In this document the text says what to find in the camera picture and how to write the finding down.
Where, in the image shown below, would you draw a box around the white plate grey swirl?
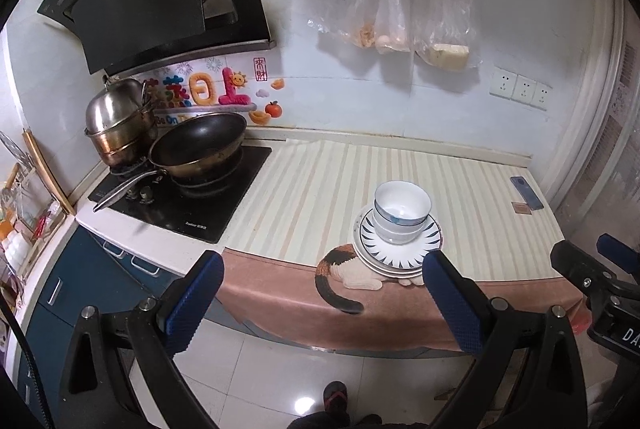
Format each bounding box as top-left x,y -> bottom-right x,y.
351,208 -> 436,281

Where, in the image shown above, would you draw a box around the white plate blue leaf rim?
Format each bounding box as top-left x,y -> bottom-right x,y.
357,203 -> 445,272

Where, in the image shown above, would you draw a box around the white bowl dark rim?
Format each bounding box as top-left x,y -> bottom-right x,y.
373,181 -> 432,227

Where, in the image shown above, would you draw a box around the plain white bowl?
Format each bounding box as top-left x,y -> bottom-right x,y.
372,208 -> 426,245

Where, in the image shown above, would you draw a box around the blue kitchen cabinet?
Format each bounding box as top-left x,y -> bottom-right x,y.
26,227 -> 180,419

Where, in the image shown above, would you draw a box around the small brown card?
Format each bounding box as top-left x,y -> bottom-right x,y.
512,202 -> 532,215

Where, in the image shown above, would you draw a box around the dark blue smartphone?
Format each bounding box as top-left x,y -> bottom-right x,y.
510,175 -> 544,211

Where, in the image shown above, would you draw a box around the black induction cooktop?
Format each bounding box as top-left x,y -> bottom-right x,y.
110,146 -> 271,244

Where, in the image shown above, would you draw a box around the striped cat table cloth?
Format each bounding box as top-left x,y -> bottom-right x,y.
218,140 -> 589,351

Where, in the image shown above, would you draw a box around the black slipper foot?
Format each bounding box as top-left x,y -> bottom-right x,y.
323,380 -> 348,414

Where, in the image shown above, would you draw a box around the black wok pan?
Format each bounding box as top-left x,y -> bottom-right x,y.
93,111 -> 247,212

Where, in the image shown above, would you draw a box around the wooden dish rack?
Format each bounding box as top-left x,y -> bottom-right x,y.
1,129 -> 75,307

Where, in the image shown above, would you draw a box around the steel stacked steamer pot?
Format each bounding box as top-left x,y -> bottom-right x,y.
85,76 -> 157,169

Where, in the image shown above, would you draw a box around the plastic bag with block right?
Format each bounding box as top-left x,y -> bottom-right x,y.
413,0 -> 480,72

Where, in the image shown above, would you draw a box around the plastic bag with food left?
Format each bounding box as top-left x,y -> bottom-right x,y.
308,0 -> 411,54

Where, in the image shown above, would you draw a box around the white wall socket strip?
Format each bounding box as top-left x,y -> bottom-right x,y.
489,67 -> 552,110

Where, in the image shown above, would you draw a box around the colourful wall stickers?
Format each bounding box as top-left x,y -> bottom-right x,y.
137,54 -> 286,126

